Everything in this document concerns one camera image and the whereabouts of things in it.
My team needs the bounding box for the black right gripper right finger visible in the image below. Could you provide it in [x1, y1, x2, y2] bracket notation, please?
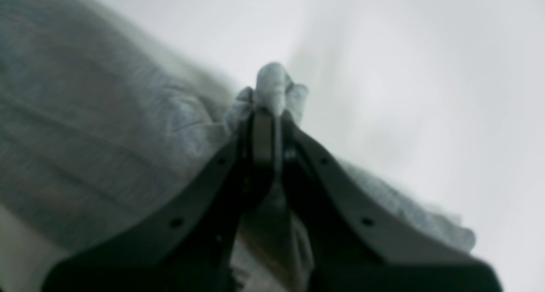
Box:
[281, 110, 502, 292]

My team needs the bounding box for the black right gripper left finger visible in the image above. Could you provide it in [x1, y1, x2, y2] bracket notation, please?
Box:
[42, 109, 275, 292]

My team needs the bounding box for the grey T-shirt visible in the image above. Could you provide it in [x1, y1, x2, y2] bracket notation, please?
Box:
[0, 0, 476, 292]

